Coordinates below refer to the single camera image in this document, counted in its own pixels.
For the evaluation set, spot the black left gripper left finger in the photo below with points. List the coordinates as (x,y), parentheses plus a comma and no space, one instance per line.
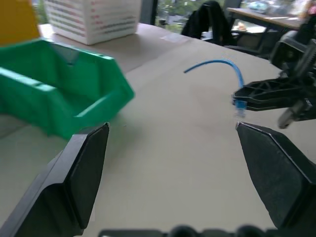
(74,172)

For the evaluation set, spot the orange box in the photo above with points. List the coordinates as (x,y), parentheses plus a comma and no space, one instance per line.
(14,19)

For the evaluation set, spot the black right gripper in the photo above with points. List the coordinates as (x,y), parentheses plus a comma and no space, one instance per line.
(293,56)

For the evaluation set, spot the white slotted plastic basket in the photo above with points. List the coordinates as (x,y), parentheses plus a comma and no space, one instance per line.
(93,19)

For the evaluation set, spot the green plastic bin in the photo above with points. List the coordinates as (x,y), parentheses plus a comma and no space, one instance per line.
(49,98)

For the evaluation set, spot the clear tape patch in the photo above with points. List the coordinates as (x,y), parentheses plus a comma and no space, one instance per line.
(174,38)

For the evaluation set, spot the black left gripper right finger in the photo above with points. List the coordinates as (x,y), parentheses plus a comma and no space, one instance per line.
(279,172)

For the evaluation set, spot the wooden background desk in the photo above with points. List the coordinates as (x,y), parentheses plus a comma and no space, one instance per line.
(266,17)

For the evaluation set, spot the black office chair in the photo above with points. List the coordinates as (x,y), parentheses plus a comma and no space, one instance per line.
(249,42)

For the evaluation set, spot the black jacket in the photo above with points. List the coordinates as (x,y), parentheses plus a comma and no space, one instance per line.
(209,22)

